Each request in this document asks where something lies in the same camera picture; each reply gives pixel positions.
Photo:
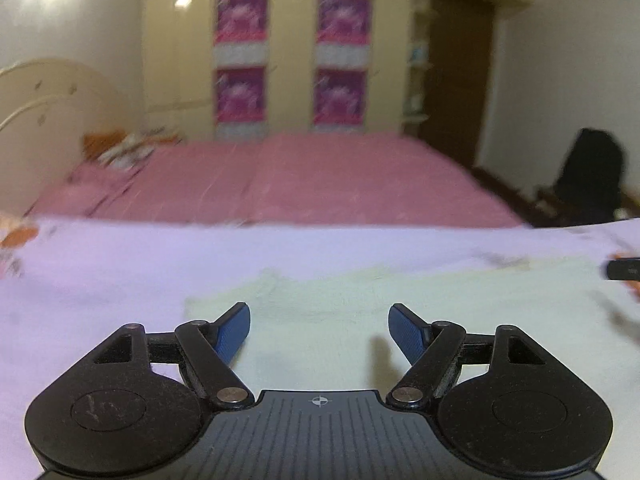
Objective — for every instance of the cream wardrobe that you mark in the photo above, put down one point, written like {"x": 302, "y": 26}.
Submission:
{"x": 295, "y": 35}

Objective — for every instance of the cream curved headboard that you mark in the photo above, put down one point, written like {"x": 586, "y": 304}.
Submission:
{"x": 55, "y": 110}

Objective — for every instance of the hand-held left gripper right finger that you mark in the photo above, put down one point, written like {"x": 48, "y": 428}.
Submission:
{"x": 407, "y": 332}

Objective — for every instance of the pink wall poster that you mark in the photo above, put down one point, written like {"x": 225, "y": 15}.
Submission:
{"x": 241, "y": 20}
{"x": 340, "y": 97}
{"x": 344, "y": 22}
{"x": 240, "y": 95}

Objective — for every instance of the pale yellow knit sweater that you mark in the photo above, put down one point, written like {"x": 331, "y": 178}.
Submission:
{"x": 320, "y": 320}

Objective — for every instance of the black backpack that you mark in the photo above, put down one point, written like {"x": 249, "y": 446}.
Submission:
{"x": 592, "y": 175}

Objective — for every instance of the orange cloth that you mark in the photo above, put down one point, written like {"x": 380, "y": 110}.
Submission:
{"x": 102, "y": 142}

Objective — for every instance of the pink bed sheet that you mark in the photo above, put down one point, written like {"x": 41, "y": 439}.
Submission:
{"x": 310, "y": 180}

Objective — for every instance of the lilac floral bed sheet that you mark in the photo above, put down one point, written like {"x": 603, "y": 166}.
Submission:
{"x": 100, "y": 270}

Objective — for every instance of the small blue shelf item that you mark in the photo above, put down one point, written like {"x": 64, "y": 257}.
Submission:
{"x": 416, "y": 53}

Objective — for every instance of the wooden bed frame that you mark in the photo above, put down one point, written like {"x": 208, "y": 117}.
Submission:
{"x": 515, "y": 195}

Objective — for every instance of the folded patterned clothes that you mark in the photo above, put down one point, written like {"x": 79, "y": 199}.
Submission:
{"x": 137, "y": 147}

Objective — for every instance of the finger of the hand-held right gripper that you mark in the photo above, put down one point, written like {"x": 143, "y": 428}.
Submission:
{"x": 624, "y": 269}

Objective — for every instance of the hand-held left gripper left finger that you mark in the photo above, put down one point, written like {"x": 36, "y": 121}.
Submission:
{"x": 232, "y": 332}

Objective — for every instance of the cream corner shelf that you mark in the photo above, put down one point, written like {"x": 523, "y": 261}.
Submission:
{"x": 415, "y": 90}

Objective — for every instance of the brown wooden door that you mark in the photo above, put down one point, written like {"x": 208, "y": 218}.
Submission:
{"x": 457, "y": 85}

